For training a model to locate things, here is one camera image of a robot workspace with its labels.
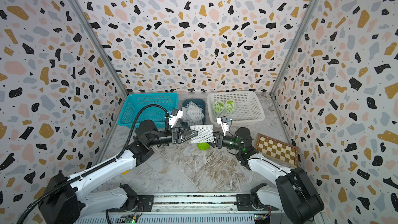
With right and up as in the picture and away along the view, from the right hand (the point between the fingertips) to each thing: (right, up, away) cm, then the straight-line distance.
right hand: (205, 139), depth 73 cm
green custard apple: (+7, +14, +31) cm, 35 cm away
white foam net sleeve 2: (+16, +16, +33) cm, 40 cm away
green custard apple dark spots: (-1, -7, +15) cm, 16 cm away
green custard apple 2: (+16, +16, +33) cm, 40 cm away
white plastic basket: (+30, +13, +39) cm, 52 cm away
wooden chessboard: (+42, -10, +17) cm, 46 cm away
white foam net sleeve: (+11, +18, +33) cm, 39 cm away
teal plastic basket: (-51, +19, +36) cm, 65 cm away
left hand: (-3, +3, -11) cm, 12 cm away
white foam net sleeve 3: (0, +4, -9) cm, 10 cm away
